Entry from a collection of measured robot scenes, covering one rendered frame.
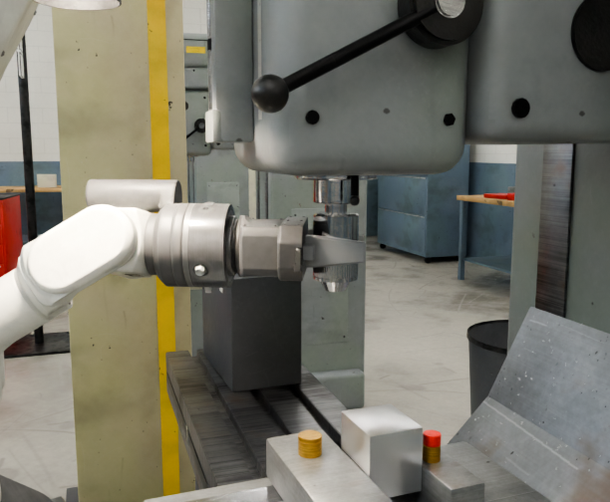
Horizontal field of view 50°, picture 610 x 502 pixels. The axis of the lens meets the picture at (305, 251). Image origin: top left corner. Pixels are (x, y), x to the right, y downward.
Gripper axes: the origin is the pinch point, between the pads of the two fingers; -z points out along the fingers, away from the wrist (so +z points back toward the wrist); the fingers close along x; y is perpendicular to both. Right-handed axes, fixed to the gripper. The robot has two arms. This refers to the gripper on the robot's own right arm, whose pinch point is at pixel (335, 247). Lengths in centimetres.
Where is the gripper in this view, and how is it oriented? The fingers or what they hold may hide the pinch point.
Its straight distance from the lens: 68.8
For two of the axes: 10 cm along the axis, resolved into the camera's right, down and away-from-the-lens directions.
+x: 0.5, -1.5, 9.9
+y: -0.1, 9.9, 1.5
